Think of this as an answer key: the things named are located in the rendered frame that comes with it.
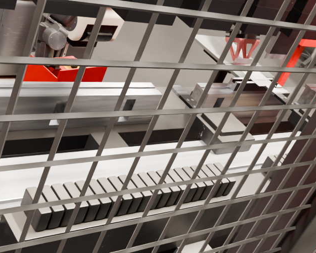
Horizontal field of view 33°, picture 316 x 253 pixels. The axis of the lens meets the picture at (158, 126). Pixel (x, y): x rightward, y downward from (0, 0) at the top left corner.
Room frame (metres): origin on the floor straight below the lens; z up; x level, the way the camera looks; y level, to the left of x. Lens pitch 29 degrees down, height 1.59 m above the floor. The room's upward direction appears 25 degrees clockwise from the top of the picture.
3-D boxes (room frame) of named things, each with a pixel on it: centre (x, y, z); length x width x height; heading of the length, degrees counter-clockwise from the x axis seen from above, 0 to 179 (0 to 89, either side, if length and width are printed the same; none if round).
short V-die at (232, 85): (1.60, -0.22, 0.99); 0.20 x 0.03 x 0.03; 138
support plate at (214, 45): (1.73, -0.13, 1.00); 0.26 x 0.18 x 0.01; 48
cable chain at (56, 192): (0.79, -0.02, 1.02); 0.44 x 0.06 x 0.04; 138
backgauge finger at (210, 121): (1.22, -0.09, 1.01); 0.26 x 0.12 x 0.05; 48
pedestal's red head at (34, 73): (1.54, 0.35, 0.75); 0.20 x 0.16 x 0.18; 149
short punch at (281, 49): (1.63, -0.24, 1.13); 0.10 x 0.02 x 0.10; 138
